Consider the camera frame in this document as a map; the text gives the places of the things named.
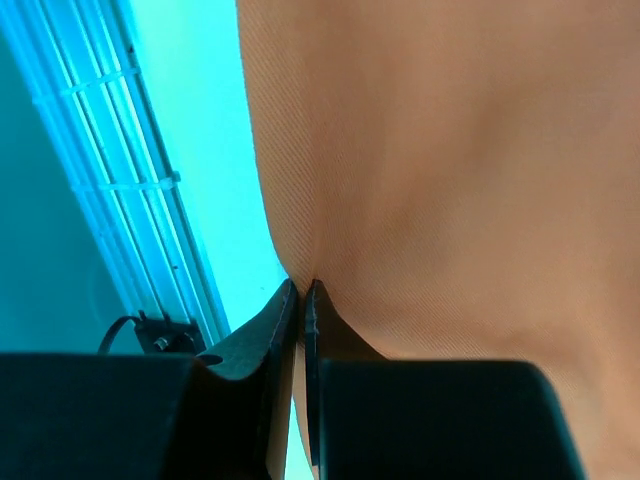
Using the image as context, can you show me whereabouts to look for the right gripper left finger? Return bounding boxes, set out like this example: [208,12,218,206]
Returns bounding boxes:
[192,280,299,479]

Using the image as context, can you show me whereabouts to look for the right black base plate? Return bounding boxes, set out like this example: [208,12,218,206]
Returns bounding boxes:
[98,311,205,355]

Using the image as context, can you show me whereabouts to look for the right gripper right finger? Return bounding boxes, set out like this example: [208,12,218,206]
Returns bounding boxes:
[304,279,385,479]

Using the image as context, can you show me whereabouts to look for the orange trousers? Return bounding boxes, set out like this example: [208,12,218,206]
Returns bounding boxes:
[237,1,639,479]

